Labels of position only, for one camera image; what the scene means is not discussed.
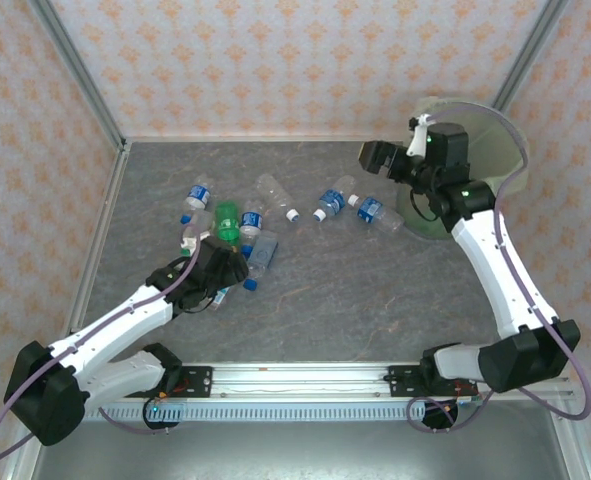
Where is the clear bottle with green label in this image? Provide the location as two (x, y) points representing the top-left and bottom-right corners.
(205, 285), (232, 312)

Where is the grey plastic bottle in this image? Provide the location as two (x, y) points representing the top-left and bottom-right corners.
(242, 230), (281, 292)

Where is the green plastic bottle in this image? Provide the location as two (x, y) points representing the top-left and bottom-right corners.
(213, 199), (242, 250)

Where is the blue-label bottle with blue cap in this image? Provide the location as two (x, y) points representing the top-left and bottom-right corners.
(238, 198), (266, 257)
(179, 173), (216, 225)

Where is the blue-label bottle with white cap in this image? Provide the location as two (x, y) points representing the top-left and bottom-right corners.
(311, 174), (357, 223)
(347, 193), (406, 235)

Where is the clear squarish unlabelled plastic bottle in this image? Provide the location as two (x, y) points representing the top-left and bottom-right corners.
(182, 209), (217, 242)

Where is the clear bottle with white cap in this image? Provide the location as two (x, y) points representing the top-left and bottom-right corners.
(254, 172), (302, 223)

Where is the translucent green waste bin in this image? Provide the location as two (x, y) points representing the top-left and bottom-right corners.
(395, 96), (531, 241)

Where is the aluminium table edge profile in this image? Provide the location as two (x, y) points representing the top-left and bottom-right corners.
(63, 141), (130, 337)

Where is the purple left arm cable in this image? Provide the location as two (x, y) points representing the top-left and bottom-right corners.
(0, 224), (211, 464)

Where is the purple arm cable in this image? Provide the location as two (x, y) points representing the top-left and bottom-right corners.
(405, 101), (591, 435)
(0, 224), (211, 464)

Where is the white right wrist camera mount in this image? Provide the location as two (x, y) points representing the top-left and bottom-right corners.
(407, 113), (435, 158)

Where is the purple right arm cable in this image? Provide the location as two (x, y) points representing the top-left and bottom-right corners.
(405, 101), (591, 435)

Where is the aluminium corner post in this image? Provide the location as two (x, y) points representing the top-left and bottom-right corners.
(491, 0), (571, 112)
(27, 0), (129, 151)

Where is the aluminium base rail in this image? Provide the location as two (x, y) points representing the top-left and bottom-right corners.
(90, 362), (574, 409)

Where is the grey slotted cable duct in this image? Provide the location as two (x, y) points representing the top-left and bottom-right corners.
(87, 402), (426, 423)

